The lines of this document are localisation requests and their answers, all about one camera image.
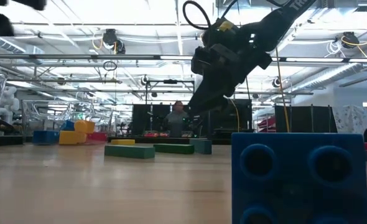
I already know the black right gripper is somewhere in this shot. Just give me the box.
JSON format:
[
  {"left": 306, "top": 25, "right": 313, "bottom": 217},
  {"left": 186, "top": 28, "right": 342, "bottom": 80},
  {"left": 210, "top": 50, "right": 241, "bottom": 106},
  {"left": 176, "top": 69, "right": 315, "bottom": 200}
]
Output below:
[{"left": 188, "top": 43, "right": 273, "bottom": 116}]

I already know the long teal wooden block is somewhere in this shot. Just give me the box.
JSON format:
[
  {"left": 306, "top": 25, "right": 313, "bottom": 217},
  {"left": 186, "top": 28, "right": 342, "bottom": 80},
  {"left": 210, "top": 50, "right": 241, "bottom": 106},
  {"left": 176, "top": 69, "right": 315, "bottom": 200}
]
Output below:
[{"left": 188, "top": 138, "right": 213, "bottom": 155}]

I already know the long green wooden block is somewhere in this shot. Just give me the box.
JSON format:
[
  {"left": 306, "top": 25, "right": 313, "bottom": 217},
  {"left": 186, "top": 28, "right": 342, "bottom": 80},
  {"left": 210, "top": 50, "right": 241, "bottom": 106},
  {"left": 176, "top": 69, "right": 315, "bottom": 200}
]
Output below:
[
  {"left": 104, "top": 144, "right": 156, "bottom": 159},
  {"left": 154, "top": 143, "right": 195, "bottom": 154}
]

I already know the yellow plastic block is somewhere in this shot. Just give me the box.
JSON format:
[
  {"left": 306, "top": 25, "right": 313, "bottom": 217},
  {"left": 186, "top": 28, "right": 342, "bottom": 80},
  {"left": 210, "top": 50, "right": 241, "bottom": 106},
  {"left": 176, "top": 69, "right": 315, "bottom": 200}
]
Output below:
[
  {"left": 58, "top": 130, "right": 88, "bottom": 145},
  {"left": 74, "top": 119, "right": 96, "bottom": 134}
]

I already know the person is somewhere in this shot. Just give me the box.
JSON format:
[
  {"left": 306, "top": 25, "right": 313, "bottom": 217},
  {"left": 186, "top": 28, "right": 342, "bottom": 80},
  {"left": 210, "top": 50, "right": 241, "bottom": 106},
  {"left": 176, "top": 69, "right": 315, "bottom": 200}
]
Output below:
[{"left": 164, "top": 100, "right": 190, "bottom": 138}]

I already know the red rack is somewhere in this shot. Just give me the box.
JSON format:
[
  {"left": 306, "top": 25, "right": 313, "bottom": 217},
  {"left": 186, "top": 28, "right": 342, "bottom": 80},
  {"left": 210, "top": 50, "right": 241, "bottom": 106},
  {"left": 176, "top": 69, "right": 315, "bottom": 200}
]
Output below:
[{"left": 258, "top": 116, "right": 277, "bottom": 134}]

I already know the white humanoid figure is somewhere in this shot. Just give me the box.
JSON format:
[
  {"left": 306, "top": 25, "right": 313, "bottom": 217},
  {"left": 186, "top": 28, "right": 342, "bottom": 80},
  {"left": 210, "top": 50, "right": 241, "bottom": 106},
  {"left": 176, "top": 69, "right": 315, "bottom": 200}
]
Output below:
[{"left": 0, "top": 86, "right": 21, "bottom": 125}]

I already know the yellow label tag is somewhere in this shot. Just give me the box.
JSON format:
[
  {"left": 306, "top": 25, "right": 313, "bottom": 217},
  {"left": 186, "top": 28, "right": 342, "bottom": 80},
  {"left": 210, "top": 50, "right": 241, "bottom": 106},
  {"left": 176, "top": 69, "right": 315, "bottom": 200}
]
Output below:
[{"left": 217, "top": 20, "right": 236, "bottom": 32}]

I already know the long yellow wooden block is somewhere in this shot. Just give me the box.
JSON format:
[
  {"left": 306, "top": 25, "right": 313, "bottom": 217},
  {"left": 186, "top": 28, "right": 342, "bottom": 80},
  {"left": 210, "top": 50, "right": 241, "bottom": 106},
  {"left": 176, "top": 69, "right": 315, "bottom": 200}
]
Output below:
[{"left": 110, "top": 138, "right": 136, "bottom": 146}]

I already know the small clear plastic bin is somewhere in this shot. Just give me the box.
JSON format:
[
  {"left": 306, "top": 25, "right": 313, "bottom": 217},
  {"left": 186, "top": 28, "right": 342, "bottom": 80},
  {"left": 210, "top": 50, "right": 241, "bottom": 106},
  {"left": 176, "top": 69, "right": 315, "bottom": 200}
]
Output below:
[{"left": 21, "top": 99, "right": 113, "bottom": 144}]

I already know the small blue plastic block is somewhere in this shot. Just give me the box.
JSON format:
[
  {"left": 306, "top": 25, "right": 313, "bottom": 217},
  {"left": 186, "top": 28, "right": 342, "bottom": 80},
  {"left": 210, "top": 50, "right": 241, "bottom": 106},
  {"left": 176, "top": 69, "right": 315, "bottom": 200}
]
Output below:
[{"left": 32, "top": 130, "right": 60, "bottom": 146}]

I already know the white patterned sheet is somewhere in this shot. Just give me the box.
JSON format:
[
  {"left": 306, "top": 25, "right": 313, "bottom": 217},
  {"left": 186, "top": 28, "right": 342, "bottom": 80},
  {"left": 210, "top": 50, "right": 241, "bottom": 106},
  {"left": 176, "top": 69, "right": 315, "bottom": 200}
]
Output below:
[{"left": 332, "top": 105, "right": 367, "bottom": 134}]

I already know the black gantry frame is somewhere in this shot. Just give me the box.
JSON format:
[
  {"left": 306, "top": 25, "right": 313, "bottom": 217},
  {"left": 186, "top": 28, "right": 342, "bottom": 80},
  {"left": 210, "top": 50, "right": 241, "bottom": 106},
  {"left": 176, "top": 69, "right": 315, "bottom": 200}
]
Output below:
[{"left": 144, "top": 79, "right": 196, "bottom": 105}]

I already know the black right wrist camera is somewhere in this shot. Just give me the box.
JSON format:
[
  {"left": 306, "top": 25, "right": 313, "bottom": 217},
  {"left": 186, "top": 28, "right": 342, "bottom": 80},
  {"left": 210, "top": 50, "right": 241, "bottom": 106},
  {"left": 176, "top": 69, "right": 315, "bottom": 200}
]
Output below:
[{"left": 191, "top": 43, "right": 231, "bottom": 75}]

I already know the wide black partition wall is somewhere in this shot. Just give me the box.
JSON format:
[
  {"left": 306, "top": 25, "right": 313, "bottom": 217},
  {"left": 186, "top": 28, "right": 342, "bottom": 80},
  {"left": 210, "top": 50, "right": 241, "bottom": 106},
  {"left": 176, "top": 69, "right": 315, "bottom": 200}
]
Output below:
[{"left": 132, "top": 98, "right": 253, "bottom": 139}]

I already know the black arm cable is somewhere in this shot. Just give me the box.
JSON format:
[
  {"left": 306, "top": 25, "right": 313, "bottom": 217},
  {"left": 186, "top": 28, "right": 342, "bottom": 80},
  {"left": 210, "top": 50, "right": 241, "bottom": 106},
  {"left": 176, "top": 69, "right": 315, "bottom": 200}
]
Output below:
[{"left": 182, "top": 0, "right": 212, "bottom": 31}]

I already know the long ceiling light rail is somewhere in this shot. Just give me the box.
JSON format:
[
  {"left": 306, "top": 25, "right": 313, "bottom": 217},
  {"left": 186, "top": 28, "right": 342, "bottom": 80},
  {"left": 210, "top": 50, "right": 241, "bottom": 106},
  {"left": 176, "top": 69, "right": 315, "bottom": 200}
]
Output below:
[{"left": 0, "top": 53, "right": 367, "bottom": 63}]

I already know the silver ventilation duct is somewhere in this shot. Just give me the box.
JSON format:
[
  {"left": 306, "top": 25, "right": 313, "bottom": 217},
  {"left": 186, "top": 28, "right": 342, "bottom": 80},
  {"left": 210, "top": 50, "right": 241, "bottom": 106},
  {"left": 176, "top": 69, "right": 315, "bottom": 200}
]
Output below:
[{"left": 290, "top": 43, "right": 367, "bottom": 93}]

